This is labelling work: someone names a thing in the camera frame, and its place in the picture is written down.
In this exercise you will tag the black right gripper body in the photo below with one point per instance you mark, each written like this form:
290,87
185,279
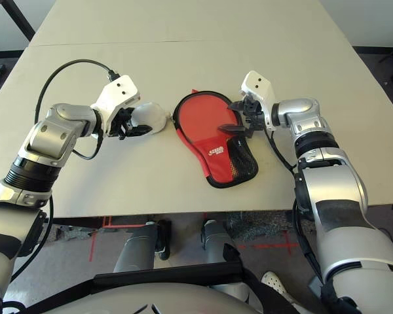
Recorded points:
253,117

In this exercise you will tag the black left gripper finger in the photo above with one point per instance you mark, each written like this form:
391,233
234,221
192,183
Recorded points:
137,131

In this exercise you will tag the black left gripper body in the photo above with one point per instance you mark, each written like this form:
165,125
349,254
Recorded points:
122,122

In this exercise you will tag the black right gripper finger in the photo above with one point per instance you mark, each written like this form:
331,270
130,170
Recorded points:
237,106
232,129

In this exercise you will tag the black red paddle case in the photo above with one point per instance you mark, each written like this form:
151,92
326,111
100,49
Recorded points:
216,153

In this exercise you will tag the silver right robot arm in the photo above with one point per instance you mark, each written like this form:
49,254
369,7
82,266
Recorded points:
327,183

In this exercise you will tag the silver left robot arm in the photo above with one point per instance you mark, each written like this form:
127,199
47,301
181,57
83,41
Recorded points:
52,137

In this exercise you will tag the black table crossbar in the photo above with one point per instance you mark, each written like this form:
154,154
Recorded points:
75,222

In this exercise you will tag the grey robot right leg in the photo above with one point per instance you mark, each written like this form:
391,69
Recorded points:
216,242

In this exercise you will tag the grey robot leg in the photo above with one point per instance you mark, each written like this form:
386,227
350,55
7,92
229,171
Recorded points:
216,242
134,248

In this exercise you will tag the grey robot left leg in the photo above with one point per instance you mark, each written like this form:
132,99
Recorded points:
134,248

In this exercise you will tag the black support bar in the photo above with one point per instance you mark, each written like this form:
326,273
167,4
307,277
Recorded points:
167,274

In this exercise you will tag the white perforated shoe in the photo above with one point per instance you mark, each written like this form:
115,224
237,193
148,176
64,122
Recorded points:
274,283

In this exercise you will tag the grey robot torso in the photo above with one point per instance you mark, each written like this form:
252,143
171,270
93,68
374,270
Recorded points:
150,302

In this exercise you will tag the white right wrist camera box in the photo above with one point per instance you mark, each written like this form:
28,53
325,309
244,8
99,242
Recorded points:
260,88

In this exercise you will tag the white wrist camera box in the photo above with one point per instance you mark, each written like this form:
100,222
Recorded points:
118,93
260,88

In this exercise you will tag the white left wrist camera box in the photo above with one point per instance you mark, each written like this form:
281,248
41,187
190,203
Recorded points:
118,93

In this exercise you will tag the black metal frame leg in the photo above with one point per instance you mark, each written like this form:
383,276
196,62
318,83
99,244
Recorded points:
19,19

